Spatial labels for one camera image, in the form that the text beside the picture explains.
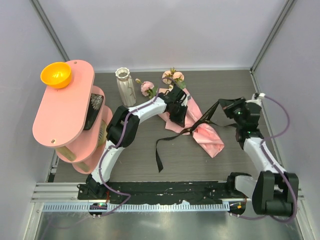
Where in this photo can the white ribbed ceramic vase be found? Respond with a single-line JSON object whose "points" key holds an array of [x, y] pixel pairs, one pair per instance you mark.
{"points": [[125, 86]]}

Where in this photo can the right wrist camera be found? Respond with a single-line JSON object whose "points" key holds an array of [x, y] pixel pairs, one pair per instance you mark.
{"points": [[257, 98]]}

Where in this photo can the orange plastic bowl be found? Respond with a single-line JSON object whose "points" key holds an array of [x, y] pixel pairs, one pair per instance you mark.
{"points": [[57, 75]]}

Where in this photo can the pink flower bouquet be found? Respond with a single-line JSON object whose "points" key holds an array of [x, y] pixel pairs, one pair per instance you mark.
{"points": [[204, 135]]}

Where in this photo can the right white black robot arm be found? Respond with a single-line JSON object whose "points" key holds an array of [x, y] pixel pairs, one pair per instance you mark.
{"points": [[275, 192]]}

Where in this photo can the pink tiered wooden shelf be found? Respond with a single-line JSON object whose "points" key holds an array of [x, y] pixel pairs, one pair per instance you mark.
{"points": [[60, 119]]}

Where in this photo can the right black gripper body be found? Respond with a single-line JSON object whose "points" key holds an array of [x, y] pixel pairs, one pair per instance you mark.
{"points": [[238, 119]]}

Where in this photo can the black patterned box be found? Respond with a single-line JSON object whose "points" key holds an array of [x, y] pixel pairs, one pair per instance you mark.
{"points": [[94, 107]]}

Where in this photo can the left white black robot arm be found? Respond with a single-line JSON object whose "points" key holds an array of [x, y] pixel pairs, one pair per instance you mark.
{"points": [[122, 129]]}

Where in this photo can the black mounting base plate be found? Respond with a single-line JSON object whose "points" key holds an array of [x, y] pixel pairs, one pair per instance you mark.
{"points": [[163, 193]]}

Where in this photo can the black ribbon gold lettering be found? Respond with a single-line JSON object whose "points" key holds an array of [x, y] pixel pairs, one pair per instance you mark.
{"points": [[205, 119]]}

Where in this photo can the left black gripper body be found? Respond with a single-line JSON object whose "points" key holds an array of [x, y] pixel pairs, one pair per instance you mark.
{"points": [[177, 114]]}

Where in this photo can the slotted white cable duct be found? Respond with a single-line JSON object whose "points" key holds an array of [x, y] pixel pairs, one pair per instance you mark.
{"points": [[97, 207]]}

